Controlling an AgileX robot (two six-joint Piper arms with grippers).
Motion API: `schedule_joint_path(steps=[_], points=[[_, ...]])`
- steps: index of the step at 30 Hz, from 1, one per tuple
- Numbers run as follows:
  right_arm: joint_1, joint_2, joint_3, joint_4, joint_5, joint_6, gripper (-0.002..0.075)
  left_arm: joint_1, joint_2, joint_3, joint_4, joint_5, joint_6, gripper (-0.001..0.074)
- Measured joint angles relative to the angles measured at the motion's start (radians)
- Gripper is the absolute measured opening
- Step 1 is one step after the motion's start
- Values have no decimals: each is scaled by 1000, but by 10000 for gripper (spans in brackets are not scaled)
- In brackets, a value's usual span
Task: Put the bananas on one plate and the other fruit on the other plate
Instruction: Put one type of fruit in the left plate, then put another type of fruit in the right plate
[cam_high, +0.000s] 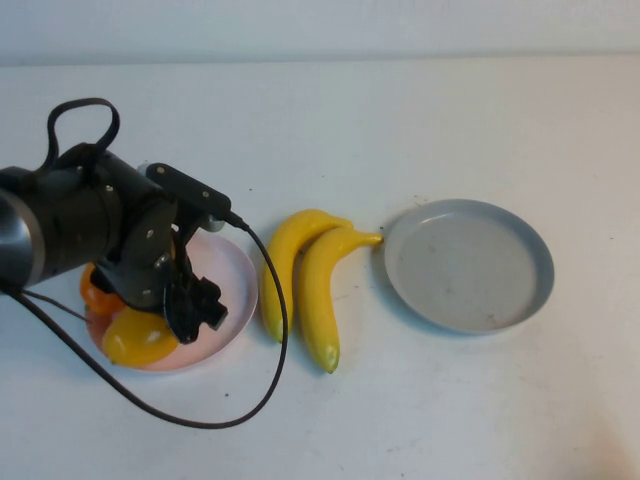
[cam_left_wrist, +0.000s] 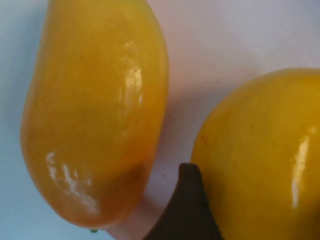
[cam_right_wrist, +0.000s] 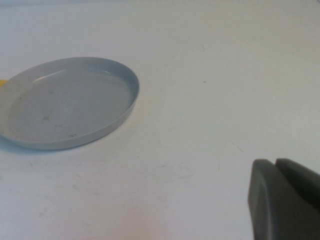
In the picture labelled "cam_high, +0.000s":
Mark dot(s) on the short-stemmed yellow banana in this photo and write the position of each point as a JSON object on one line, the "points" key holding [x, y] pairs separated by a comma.
{"points": [[290, 235]]}

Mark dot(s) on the grey-blue round plate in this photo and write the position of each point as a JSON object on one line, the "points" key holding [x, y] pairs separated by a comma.
{"points": [[470, 270]]}

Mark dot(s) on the long-stemmed yellow banana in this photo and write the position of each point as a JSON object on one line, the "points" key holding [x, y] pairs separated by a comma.
{"points": [[320, 300]]}

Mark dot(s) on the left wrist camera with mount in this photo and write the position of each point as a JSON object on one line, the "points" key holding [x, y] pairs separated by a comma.
{"points": [[190, 187]]}

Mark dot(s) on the orange-tinted mango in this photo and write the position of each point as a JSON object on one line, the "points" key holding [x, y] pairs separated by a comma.
{"points": [[97, 300]]}

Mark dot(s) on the yellow mango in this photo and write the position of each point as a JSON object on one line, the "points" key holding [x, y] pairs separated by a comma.
{"points": [[135, 340]]}

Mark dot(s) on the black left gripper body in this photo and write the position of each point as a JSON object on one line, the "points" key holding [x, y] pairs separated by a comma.
{"points": [[145, 285]]}

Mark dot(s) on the pink round plate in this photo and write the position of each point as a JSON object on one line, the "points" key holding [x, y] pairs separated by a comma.
{"points": [[225, 260]]}

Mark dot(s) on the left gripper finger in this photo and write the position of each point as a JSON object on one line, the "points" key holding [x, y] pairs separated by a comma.
{"points": [[184, 320], [210, 302]]}

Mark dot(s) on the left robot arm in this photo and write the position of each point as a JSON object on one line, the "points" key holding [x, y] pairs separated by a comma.
{"points": [[65, 220]]}

